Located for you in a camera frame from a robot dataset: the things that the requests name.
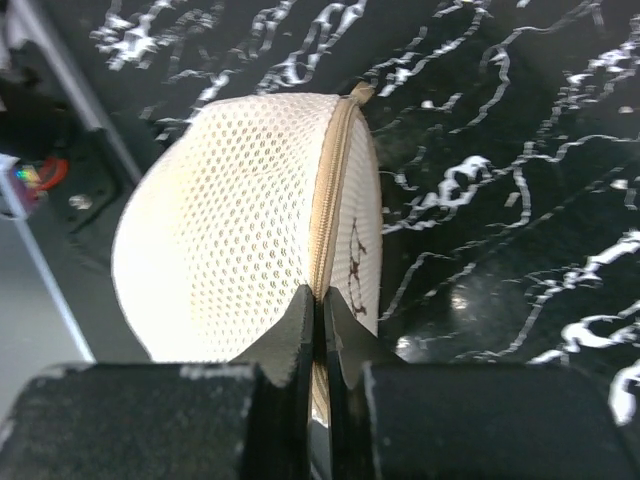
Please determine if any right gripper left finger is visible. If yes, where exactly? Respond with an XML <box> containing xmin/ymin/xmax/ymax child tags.
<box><xmin>1</xmin><ymin>286</ymin><xmax>314</xmax><ymax>479</ymax></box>

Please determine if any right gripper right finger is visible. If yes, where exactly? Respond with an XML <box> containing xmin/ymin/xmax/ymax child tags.
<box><xmin>322</xmin><ymin>289</ymin><xmax>639</xmax><ymax>479</ymax></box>

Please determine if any white mesh laundry bag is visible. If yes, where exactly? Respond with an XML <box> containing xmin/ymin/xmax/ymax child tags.
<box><xmin>110</xmin><ymin>82</ymin><xmax>385</xmax><ymax>436</ymax></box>

